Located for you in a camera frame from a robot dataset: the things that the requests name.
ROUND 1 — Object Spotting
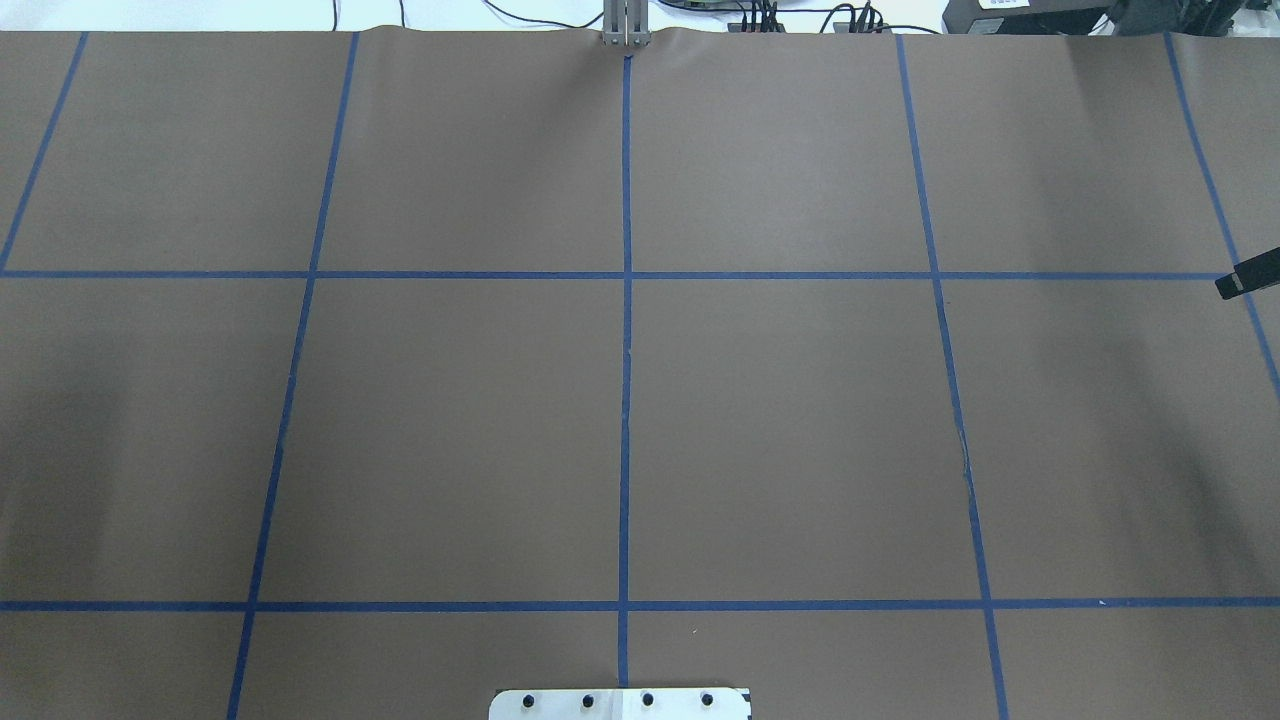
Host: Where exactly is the black device top right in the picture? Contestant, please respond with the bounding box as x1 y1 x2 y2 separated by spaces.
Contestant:
941 1 1277 38

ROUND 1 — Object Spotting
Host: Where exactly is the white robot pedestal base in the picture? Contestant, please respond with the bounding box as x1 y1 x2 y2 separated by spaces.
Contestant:
488 687 753 719

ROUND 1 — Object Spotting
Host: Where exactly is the aluminium frame post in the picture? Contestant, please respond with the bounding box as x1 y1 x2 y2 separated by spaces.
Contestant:
600 0 652 47

